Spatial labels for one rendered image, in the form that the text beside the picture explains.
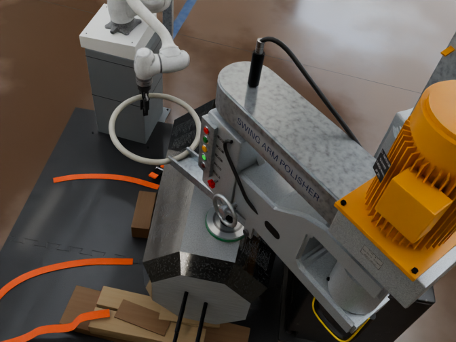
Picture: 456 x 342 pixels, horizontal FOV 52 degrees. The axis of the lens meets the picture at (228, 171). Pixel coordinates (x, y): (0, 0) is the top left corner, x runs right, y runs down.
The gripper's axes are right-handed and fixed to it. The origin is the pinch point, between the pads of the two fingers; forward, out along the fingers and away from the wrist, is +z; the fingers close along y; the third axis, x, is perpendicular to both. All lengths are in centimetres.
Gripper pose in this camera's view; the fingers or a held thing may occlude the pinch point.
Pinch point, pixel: (144, 108)
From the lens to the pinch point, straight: 274.3
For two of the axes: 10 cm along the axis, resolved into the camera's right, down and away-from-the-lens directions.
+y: 3.7, 7.8, -5.0
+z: -1.4, 5.8, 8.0
